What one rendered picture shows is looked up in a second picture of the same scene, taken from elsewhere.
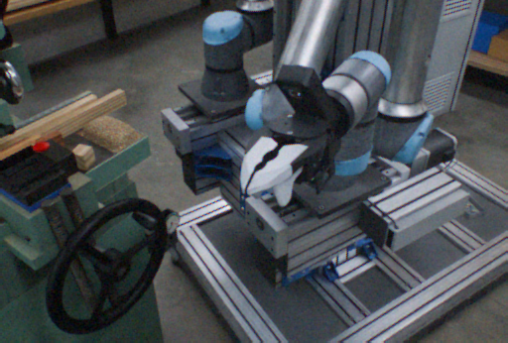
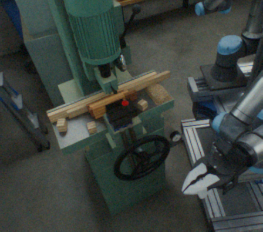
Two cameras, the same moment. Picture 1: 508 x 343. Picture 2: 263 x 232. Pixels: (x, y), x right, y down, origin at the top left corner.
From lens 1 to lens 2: 0.31 m
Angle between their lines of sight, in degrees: 26
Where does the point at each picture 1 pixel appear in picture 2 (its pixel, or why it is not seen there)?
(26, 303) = (110, 156)
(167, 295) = (174, 155)
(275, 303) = not seen: hidden behind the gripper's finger
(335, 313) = (252, 201)
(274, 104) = (226, 124)
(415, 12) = not seen: outside the picture
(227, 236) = (209, 139)
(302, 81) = (223, 152)
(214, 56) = (221, 59)
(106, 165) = (151, 110)
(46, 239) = (119, 141)
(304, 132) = (221, 169)
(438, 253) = not seen: outside the picture
